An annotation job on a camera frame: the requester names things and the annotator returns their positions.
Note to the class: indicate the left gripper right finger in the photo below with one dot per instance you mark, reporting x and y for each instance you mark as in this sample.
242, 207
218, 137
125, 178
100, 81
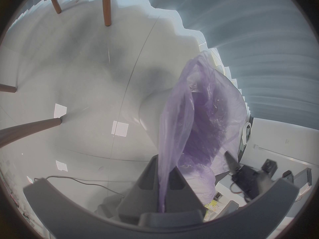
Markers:
182, 195

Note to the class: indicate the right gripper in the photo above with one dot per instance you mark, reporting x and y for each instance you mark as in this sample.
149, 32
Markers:
251, 180

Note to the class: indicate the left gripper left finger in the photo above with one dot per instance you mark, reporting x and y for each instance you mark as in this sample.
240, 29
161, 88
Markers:
139, 198

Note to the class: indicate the purple plastic bag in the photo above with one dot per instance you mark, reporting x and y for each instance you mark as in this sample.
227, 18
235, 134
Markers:
199, 123

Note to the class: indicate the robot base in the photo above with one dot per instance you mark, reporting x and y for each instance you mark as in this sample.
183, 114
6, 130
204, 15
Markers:
274, 138

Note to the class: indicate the white trash bin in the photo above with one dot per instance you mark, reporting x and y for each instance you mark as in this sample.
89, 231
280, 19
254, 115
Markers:
152, 123

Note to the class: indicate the wooden chair with white cushions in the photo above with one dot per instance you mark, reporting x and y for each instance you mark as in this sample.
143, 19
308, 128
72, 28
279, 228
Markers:
30, 129

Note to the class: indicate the white curtain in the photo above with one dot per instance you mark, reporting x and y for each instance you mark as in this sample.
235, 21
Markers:
249, 33

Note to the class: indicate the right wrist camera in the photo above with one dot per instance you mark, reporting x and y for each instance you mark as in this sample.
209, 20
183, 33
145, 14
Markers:
269, 167

